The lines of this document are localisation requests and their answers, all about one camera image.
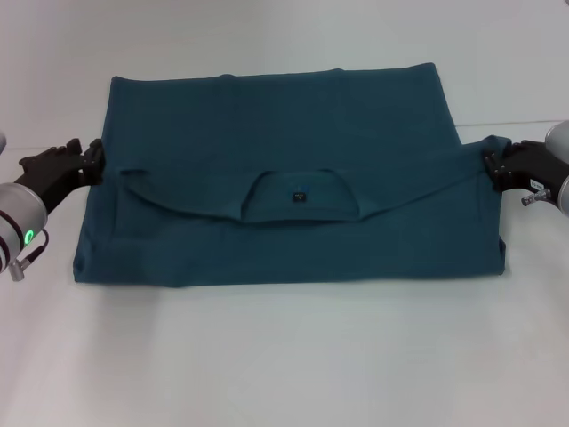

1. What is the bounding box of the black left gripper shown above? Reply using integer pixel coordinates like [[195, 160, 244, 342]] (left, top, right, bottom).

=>
[[17, 138, 108, 215]]

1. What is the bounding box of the teal blue FREE t-shirt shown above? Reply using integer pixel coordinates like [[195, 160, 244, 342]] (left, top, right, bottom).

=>
[[72, 61, 513, 289]]

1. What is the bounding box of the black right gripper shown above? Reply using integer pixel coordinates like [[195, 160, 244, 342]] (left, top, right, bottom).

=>
[[483, 140, 569, 197]]

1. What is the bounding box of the left arm plug cable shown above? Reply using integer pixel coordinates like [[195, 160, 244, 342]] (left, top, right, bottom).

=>
[[7, 229, 52, 283]]

